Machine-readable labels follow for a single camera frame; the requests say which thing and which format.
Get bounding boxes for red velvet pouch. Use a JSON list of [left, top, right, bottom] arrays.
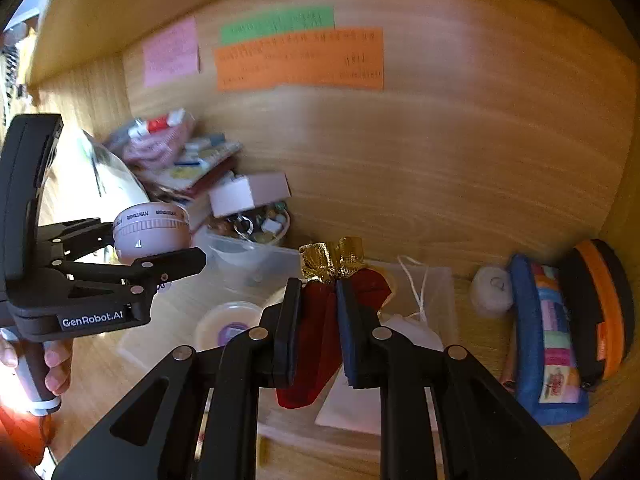
[[277, 268, 392, 410]]

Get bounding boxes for person's left hand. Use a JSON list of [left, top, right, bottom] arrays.
[[1, 337, 74, 396]]

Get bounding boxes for round cream jar purple label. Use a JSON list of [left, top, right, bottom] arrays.
[[194, 301, 262, 351]]

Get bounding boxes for white paper sheets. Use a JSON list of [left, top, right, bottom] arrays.
[[39, 125, 149, 226]]

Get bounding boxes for clear plastic storage bin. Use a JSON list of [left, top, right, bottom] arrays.
[[118, 230, 458, 460]]

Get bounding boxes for small white cardboard box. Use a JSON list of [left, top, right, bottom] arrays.
[[209, 172, 291, 218]]

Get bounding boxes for stack of books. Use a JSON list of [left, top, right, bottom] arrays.
[[133, 131, 245, 231]]

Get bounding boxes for bowl of small trinkets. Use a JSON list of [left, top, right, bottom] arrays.
[[205, 202, 291, 246]]

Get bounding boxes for blue patchwork pencil case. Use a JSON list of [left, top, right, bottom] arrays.
[[509, 255, 589, 426]]

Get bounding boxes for black orange zip case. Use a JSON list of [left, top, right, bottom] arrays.
[[558, 238, 636, 390]]

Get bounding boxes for pink sticky note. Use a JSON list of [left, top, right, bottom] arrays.
[[142, 18, 200, 88]]

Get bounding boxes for green sticky note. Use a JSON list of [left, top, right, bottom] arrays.
[[220, 6, 335, 46]]

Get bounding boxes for orange sticky note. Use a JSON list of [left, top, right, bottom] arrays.
[[214, 28, 384, 91]]

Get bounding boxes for white drawstring pouch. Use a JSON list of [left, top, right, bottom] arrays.
[[314, 256, 444, 436]]

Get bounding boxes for bag with pink cord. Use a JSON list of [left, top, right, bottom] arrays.
[[104, 108, 195, 170]]

